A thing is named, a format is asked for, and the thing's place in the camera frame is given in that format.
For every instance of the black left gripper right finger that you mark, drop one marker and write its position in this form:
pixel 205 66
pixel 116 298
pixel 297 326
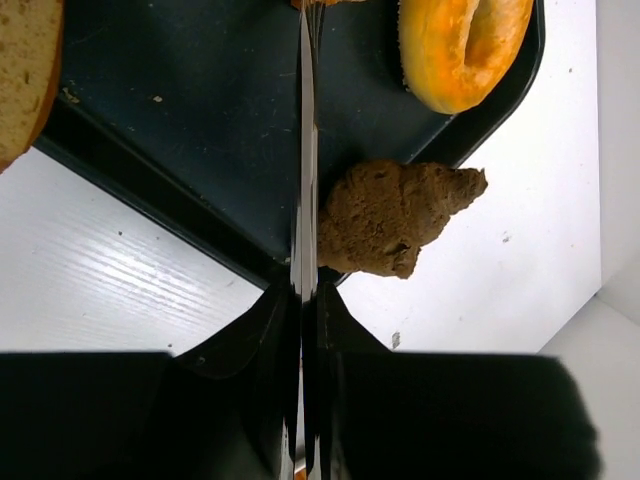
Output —
pixel 411 415

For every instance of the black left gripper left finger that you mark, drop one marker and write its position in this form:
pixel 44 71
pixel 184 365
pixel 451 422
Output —
pixel 217 411

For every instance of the silver metal tongs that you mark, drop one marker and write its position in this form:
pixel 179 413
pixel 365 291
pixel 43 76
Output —
pixel 303 265

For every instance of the brown chocolate bread piece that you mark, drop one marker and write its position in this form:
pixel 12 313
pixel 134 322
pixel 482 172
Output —
pixel 380 213

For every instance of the orange glazed donut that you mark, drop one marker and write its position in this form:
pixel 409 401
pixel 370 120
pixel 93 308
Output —
pixel 454 53

